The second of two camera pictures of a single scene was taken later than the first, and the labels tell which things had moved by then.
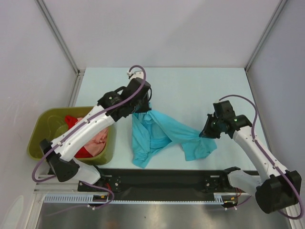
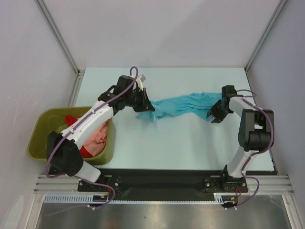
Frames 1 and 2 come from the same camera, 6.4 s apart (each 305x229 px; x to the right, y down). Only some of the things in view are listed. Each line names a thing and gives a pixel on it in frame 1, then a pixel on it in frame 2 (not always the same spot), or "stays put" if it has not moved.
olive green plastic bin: [48, 123] stays put
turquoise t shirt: [152, 131] -> [198, 105]
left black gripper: [145, 108] stays put
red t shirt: [83, 152] stays put
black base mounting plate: [160, 184] stays put
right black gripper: [207, 132] -> [213, 110]
